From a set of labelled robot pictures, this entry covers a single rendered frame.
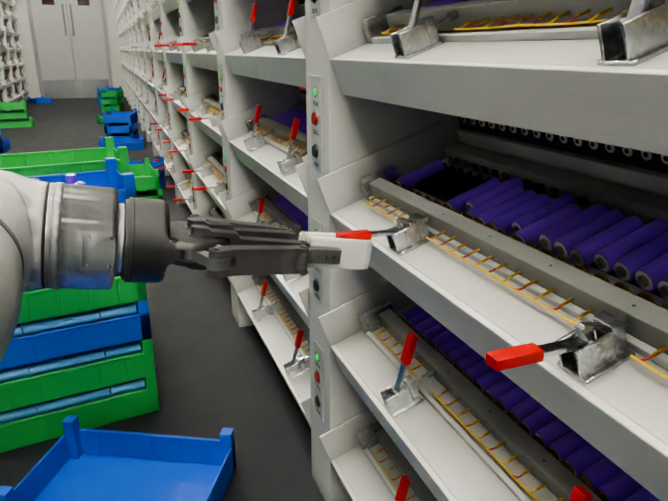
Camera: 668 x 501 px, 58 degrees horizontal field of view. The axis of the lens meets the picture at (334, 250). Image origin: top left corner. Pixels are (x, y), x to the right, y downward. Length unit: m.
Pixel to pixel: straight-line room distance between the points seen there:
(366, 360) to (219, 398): 0.56
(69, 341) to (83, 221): 0.69
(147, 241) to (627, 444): 0.38
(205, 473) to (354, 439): 0.29
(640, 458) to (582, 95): 0.21
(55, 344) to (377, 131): 0.70
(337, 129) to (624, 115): 0.46
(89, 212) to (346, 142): 0.37
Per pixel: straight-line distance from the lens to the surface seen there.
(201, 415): 1.26
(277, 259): 0.54
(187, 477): 1.11
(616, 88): 0.37
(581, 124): 0.40
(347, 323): 0.85
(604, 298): 0.45
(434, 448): 0.66
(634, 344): 0.44
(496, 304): 0.51
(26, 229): 0.51
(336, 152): 0.78
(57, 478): 1.17
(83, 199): 0.53
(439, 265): 0.58
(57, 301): 1.16
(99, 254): 0.52
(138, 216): 0.53
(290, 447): 1.15
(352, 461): 0.95
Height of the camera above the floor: 0.69
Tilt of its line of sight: 19 degrees down
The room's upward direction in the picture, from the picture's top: straight up
